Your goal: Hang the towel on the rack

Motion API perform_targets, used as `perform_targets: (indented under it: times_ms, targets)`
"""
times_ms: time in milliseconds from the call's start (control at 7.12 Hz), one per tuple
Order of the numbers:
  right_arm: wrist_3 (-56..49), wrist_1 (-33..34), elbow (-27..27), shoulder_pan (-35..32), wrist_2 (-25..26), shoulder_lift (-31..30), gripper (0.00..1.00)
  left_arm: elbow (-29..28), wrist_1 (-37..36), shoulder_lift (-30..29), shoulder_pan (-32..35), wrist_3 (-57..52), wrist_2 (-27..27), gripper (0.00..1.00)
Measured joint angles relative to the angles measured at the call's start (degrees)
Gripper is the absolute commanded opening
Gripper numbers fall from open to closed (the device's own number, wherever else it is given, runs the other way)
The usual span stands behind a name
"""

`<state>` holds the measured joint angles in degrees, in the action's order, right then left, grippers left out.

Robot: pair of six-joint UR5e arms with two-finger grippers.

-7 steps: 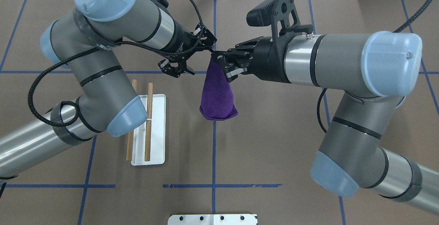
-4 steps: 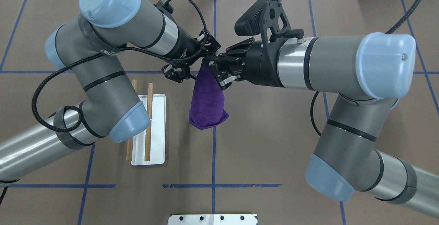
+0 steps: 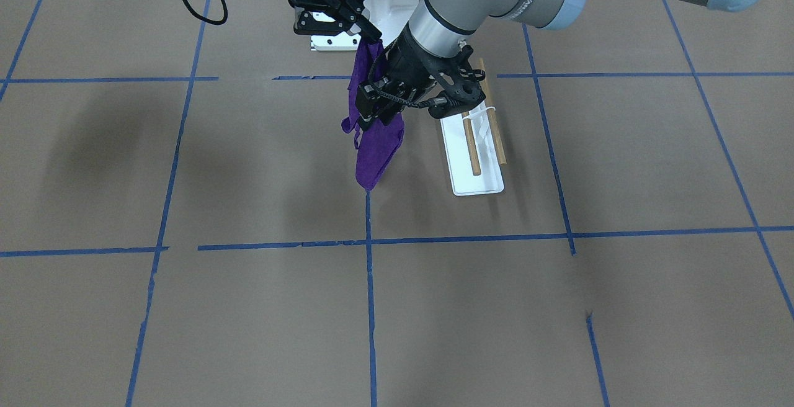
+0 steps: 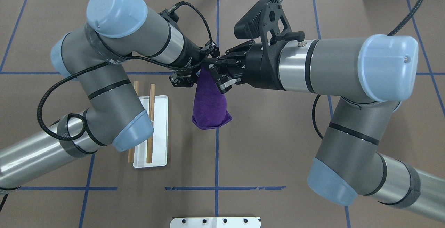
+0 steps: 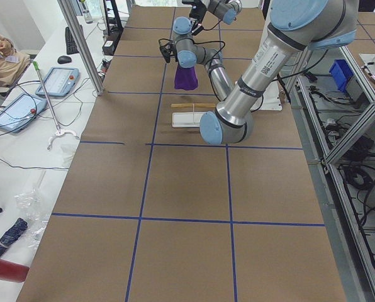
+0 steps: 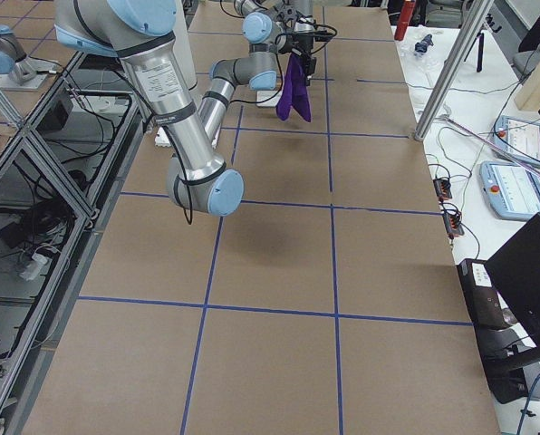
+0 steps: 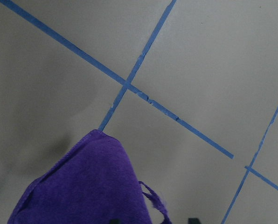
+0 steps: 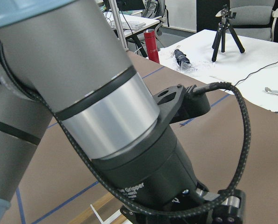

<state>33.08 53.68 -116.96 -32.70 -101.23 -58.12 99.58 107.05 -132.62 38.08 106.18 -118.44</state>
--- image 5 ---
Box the black keyboard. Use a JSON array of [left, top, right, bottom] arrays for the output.
[[65, 26, 79, 55]]

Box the red bottle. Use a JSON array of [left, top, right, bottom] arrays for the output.
[[0, 259, 30, 283]]

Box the metal reacher rod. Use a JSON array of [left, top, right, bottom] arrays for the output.
[[33, 60, 80, 150]]

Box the brown paper table cover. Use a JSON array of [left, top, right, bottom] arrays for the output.
[[18, 6, 346, 301]]

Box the teach pendant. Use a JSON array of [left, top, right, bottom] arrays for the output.
[[0, 93, 47, 133], [43, 67, 80, 98]]

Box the seated person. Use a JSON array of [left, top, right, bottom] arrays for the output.
[[0, 35, 31, 87]]

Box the upper teach pendant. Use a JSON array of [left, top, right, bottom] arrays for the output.
[[43, 67, 80, 98]]

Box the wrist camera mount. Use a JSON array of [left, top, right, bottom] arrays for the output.
[[158, 38, 178, 64]]

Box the blue storage bin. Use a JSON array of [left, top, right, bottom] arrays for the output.
[[329, 59, 354, 92]]

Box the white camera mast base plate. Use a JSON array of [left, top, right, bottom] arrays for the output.
[[250, 81, 283, 112]]

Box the lower teach pendant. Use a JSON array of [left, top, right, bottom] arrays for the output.
[[0, 93, 47, 133]]

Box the black computer mouse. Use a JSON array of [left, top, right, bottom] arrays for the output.
[[57, 55, 72, 64]]

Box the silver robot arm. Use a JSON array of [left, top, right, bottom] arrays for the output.
[[171, 1, 359, 145], [182, 0, 242, 35]]

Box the purple towel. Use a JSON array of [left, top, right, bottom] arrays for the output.
[[174, 65, 198, 91]]

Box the clear plastic wrap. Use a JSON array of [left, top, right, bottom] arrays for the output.
[[14, 170, 50, 250]]

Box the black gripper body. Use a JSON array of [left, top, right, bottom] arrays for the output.
[[187, 3, 206, 35]]

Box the left wooden rack bar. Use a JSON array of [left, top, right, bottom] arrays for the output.
[[171, 103, 216, 108]]

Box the grey aluminium frame post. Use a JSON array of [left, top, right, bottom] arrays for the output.
[[57, 0, 104, 96]]

